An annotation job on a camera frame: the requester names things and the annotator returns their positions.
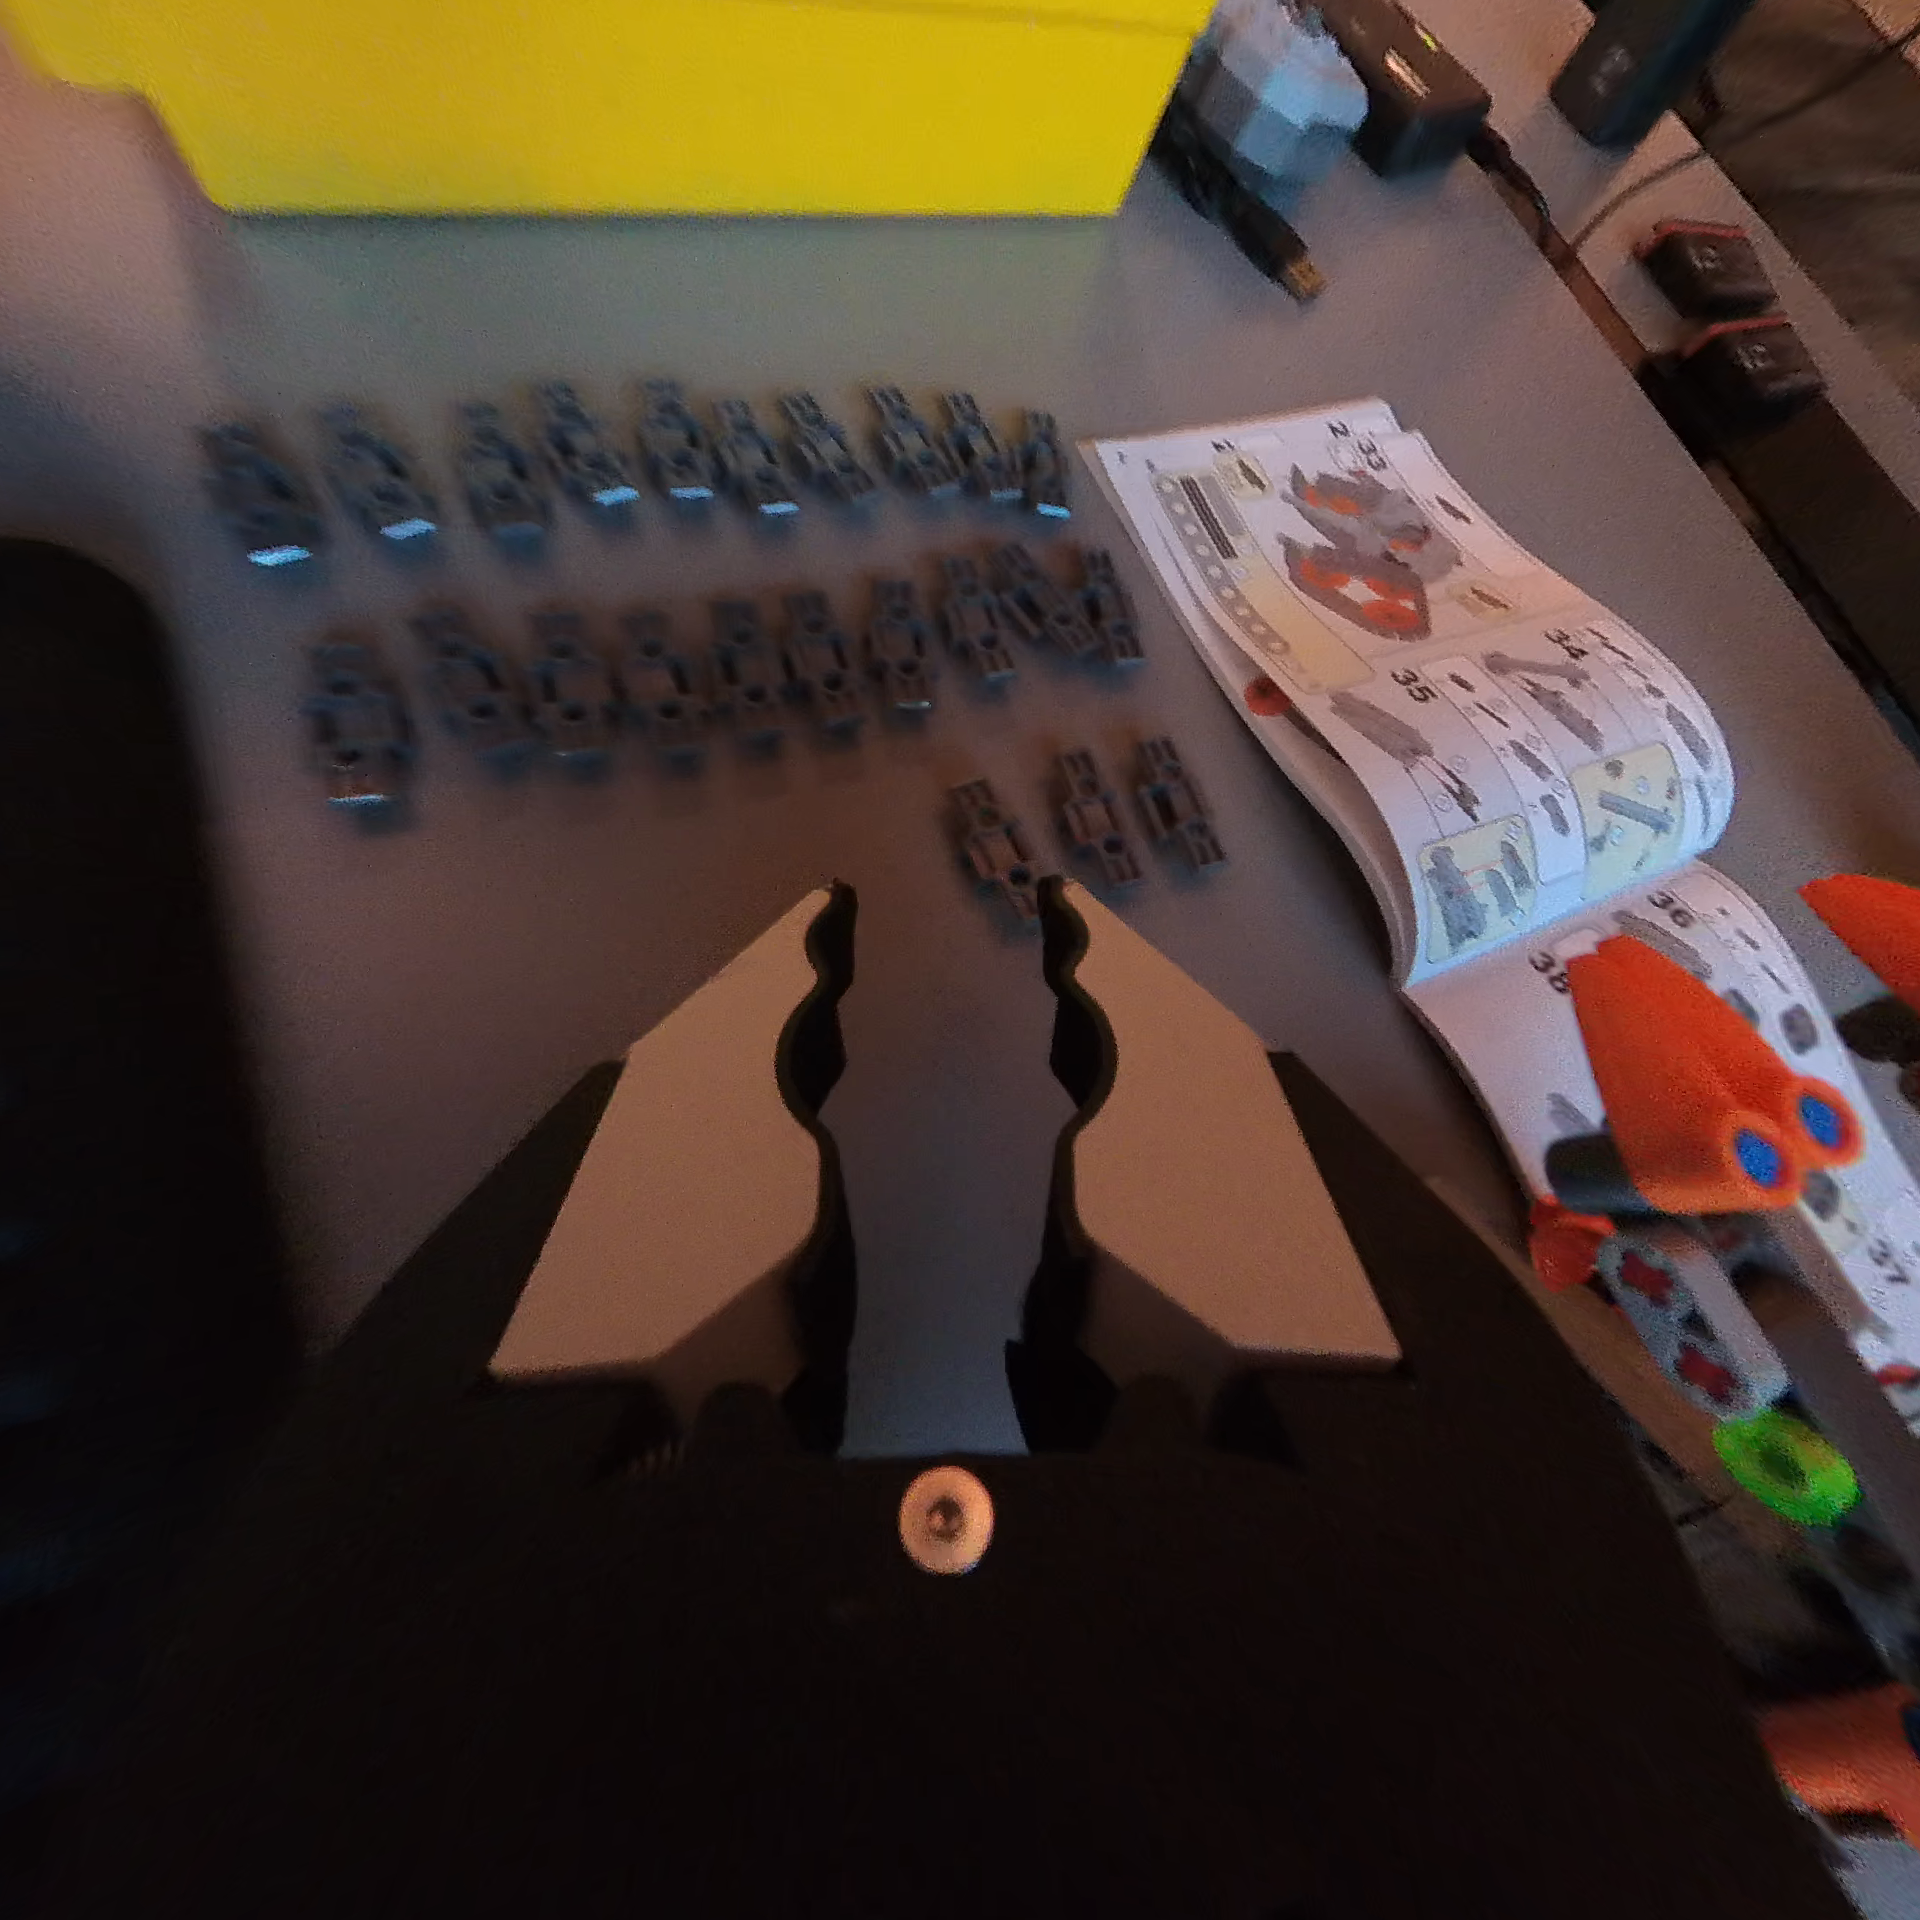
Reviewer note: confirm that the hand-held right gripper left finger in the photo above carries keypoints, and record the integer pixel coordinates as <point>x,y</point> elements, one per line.
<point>676,1201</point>

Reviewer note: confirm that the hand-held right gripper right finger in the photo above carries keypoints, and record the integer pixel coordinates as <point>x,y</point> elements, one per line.
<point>1200,1201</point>

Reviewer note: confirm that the grey toy track link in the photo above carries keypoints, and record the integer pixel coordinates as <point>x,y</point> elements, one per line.
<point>990,840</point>

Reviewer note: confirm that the rows of grey track pieces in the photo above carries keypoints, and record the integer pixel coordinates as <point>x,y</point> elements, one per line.
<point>480,690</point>

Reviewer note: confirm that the orange grey brick model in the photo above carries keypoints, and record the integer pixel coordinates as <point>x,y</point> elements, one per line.
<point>1680,1079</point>

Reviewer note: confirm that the black textured pad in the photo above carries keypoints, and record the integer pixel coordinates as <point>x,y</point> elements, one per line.
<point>107,1050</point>

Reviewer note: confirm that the open instruction booklet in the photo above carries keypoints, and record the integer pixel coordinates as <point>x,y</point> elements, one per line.
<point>1500,676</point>

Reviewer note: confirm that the black battery red trim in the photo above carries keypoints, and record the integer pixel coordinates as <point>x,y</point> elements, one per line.
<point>1711,270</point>
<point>1757,376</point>

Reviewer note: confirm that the yellow box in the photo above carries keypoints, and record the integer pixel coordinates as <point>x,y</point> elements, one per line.
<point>599,89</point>

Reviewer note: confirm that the black power adapter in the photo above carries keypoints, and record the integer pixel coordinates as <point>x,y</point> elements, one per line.
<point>1403,89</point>

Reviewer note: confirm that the black rectangular box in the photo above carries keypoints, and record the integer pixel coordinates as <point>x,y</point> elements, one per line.
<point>1641,61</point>

